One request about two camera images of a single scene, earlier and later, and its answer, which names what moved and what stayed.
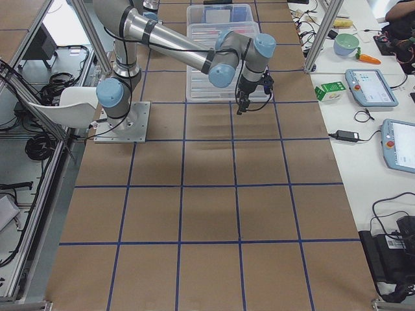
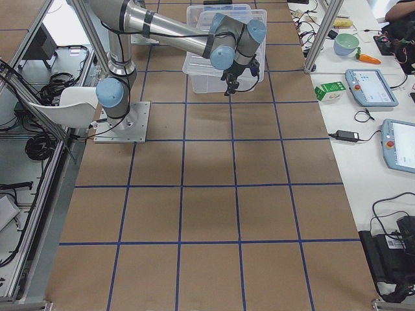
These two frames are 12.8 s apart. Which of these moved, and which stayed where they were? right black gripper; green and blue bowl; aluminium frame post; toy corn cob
Moved: right black gripper
Stayed: green and blue bowl; toy corn cob; aluminium frame post
